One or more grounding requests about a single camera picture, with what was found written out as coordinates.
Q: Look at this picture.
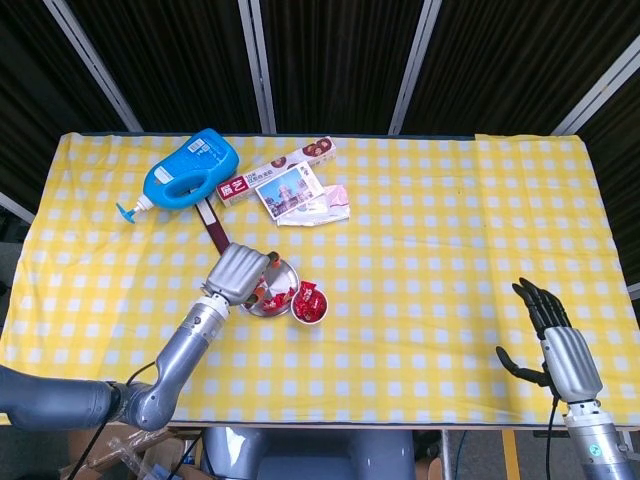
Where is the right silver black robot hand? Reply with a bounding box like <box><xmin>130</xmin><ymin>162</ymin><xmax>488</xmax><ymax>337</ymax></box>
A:
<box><xmin>495</xmin><ymin>276</ymin><xmax>604</xmax><ymax>403</ymax></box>

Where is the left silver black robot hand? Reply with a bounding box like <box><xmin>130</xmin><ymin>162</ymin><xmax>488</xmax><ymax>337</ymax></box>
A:
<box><xmin>204</xmin><ymin>242</ymin><xmax>282</xmax><ymax>310</ymax></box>

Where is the round steel plate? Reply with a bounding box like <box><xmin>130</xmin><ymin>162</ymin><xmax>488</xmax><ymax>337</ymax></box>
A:
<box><xmin>238</xmin><ymin>255</ymin><xmax>302</xmax><ymax>317</ymax></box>

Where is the dark red flat stick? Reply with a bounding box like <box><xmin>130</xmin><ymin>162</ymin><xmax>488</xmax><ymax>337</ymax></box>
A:
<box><xmin>194</xmin><ymin>197</ymin><xmax>231</xmax><ymax>251</ymax></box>

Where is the long beige baking paper box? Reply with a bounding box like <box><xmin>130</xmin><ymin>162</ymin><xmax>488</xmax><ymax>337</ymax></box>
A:
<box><xmin>215</xmin><ymin>136</ymin><xmax>337</xmax><ymax>209</ymax></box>

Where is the building photo postcard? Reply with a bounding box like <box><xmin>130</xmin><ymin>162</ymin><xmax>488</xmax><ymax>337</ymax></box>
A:
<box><xmin>254</xmin><ymin>163</ymin><xmax>325</xmax><ymax>220</ymax></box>

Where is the white paper cup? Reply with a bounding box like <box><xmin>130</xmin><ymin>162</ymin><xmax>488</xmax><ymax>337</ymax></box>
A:
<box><xmin>289</xmin><ymin>284</ymin><xmax>330</xmax><ymax>326</ymax></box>

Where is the blue pump bottle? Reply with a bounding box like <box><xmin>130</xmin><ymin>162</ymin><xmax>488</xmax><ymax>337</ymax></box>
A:
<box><xmin>115</xmin><ymin>128</ymin><xmax>240</xmax><ymax>225</ymax></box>

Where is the pink white plastic packet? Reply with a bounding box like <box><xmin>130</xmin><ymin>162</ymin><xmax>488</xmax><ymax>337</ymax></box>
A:
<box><xmin>275</xmin><ymin>183</ymin><xmax>351</xmax><ymax>228</ymax></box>

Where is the metal table leg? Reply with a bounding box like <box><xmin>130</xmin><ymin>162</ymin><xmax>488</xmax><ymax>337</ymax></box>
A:
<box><xmin>439</xmin><ymin>428</ymin><xmax>452</xmax><ymax>480</ymax></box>

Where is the yellow white checked tablecloth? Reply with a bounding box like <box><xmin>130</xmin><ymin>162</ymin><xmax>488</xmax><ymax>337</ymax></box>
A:
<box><xmin>0</xmin><ymin>130</ymin><xmax>632</xmax><ymax>426</ymax></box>

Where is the grey robot torso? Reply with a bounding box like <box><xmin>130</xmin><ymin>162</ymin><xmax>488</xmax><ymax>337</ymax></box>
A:
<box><xmin>201</xmin><ymin>426</ymin><xmax>416</xmax><ymax>480</ymax></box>

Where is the black ribbed partition panel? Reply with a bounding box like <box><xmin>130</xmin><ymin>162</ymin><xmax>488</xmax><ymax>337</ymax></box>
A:
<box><xmin>259</xmin><ymin>0</ymin><xmax>426</xmax><ymax>135</ymax></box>
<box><xmin>0</xmin><ymin>0</ymin><xmax>132</xmax><ymax>211</ymax></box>
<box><xmin>64</xmin><ymin>0</ymin><xmax>264</xmax><ymax>134</ymax></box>
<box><xmin>402</xmin><ymin>0</ymin><xmax>640</xmax><ymax>136</ymax></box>
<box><xmin>574</xmin><ymin>84</ymin><xmax>640</xmax><ymax>291</ymax></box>

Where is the clear plastic packaging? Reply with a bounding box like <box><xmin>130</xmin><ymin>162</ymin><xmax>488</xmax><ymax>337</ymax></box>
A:
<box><xmin>107</xmin><ymin>437</ymin><xmax>151</xmax><ymax>480</ymax></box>

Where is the brown cardboard box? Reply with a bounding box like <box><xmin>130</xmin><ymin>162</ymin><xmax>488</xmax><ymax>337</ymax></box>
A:
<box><xmin>62</xmin><ymin>424</ymin><xmax>201</xmax><ymax>480</ymax></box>

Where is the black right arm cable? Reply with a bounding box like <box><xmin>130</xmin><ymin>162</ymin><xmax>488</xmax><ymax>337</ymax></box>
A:
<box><xmin>546</xmin><ymin>394</ymin><xmax>564</xmax><ymax>480</ymax></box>

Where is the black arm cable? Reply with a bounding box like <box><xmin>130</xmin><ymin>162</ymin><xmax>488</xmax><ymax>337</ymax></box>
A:
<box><xmin>546</xmin><ymin>394</ymin><xmax>564</xmax><ymax>480</ymax></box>
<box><xmin>69</xmin><ymin>362</ymin><xmax>159</xmax><ymax>480</ymax></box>

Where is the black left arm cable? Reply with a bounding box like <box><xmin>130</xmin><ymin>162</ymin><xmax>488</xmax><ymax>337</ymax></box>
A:
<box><xmin>69</xmin><ymin>362</ymin><xmax>159</xmax><ymax>480</ymax></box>

